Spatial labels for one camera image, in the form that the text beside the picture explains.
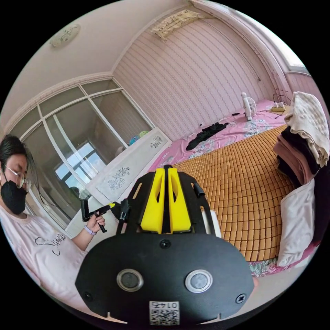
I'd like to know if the white table fan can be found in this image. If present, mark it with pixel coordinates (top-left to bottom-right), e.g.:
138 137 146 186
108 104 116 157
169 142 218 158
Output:
241 92 257 122

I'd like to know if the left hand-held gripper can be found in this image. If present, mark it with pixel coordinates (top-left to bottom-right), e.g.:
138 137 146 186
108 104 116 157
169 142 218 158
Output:
93 203 116 233

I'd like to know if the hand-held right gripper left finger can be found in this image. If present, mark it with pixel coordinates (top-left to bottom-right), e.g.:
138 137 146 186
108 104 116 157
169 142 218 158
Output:
140 168 166 232

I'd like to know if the person's left hand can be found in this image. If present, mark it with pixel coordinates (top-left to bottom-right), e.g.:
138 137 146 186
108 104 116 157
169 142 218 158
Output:
88 215 106 233

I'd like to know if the white framed glass window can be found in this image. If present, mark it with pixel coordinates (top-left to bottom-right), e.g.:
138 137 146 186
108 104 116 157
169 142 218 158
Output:
7 79 153 230

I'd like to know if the person's body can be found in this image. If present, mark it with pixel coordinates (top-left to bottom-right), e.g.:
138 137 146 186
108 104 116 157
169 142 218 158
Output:
0 134 89 314

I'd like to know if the person's left forearm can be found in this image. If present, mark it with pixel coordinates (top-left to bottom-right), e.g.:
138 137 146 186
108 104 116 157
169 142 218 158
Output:
70 224 98 252

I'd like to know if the white pillow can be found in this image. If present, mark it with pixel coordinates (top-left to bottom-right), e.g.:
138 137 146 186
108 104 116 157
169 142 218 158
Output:
277 179 317 267

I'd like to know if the power strip with cables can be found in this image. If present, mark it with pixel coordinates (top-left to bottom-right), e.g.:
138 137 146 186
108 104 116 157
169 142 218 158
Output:
269 93 292 114

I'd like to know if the bed with woven mat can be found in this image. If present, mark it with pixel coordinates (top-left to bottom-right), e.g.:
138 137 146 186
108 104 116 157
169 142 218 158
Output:
148 99 314 278

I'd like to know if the black short sleeve shirt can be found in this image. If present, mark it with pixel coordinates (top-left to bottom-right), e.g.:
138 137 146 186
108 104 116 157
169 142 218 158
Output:
186 122 229 152

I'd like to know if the round ceiling lamp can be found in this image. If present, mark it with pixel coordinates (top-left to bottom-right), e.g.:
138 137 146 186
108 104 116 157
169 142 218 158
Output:
49 24 81 48

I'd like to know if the pile of clothes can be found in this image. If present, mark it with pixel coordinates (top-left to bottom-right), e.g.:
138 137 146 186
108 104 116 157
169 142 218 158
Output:
273 91 330 187

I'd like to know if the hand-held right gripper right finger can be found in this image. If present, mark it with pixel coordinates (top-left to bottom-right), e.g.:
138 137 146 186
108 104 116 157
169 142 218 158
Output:
168 168 192 232

